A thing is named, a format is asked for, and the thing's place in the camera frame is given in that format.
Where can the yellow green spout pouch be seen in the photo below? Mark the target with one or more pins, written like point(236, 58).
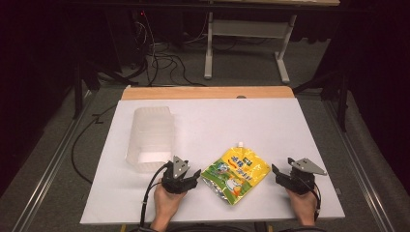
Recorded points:
point(235, 175)

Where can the person's right hand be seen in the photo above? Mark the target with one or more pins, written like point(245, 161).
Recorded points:
point(303, 204)

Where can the wooden table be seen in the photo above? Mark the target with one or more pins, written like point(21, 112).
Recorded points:
point(206, 92)

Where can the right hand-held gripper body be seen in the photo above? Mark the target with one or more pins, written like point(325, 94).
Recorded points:
point(299, 183)

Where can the person's left hand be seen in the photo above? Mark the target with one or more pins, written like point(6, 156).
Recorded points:
point(167, 203)

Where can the white table mat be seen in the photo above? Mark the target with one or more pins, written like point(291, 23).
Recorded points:
point(245, 125)

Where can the white metal desk frame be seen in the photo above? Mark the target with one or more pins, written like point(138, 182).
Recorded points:
point(209, 48)

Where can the black stand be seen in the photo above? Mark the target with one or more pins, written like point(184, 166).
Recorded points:
point(342, 100)
point(78, 93)

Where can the translucent plastic container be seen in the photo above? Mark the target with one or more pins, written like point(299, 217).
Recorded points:
point(151, 138)

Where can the metal floor rail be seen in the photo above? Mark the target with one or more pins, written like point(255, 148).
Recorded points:
point(54, 164)
point(357, 161)

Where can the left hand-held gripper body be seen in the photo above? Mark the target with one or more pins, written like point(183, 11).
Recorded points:
point(176, 183)

